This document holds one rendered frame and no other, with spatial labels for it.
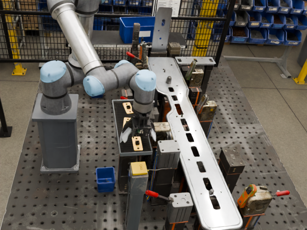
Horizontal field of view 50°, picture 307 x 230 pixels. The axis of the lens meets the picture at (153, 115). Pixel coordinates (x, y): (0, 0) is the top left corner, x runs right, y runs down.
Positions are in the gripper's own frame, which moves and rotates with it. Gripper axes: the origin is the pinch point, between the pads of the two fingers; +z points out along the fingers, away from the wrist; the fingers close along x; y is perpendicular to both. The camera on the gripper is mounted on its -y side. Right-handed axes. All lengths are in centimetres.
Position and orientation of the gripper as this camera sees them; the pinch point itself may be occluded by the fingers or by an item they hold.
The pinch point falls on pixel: (137, 140)
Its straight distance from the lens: 141.1
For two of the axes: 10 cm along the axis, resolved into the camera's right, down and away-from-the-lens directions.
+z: -1.2, 7.7, 6.3
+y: 1.7, 6.4, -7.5
